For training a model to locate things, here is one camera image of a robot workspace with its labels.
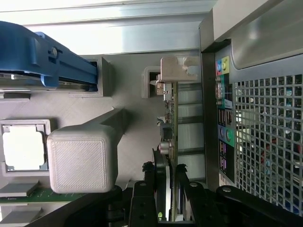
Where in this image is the black open PC case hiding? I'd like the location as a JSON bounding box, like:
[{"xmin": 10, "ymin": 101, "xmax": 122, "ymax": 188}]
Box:
[{"xmin": 197, "ymin": 0, "xmax": 303, "ymax": 214}]

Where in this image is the silver CPU chip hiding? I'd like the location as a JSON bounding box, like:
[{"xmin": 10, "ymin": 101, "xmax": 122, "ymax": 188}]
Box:
[{"xmin": 1, "ymin": 124, "xmax": 47, "ymax": 171}]

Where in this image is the green RAM stick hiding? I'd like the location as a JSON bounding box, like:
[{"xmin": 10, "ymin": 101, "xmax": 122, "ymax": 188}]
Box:
[{"xmin": 0, "ymin": 187, "xmax": 89, "ymax": 204}]

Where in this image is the grey plastic parts rack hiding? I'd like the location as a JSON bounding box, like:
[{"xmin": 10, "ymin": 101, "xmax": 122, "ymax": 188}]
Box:
[{"xmin": 0, "ymin": 56, "xmax": 202, "ymax": 213}]

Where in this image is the hard disk with blue carrier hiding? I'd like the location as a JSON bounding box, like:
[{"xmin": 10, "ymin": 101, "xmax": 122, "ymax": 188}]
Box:
[{"xmin": 0, "ymin": 20, "xmax": 99, "ymax": 93}]

